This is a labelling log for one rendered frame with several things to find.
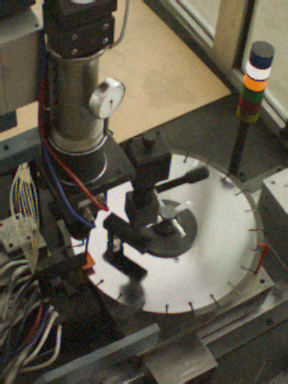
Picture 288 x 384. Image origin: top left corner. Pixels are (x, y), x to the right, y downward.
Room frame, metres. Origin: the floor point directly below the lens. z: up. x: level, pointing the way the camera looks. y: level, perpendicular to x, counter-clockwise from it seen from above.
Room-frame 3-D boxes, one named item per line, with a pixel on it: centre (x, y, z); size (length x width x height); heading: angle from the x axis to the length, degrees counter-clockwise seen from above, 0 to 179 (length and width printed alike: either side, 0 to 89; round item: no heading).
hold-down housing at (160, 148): (0.60, 0.00, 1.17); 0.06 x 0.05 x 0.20; 116
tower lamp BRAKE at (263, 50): (0.93, -0.18, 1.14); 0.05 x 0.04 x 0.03; 35
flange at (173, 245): (0.66, -0.04, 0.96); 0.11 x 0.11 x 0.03
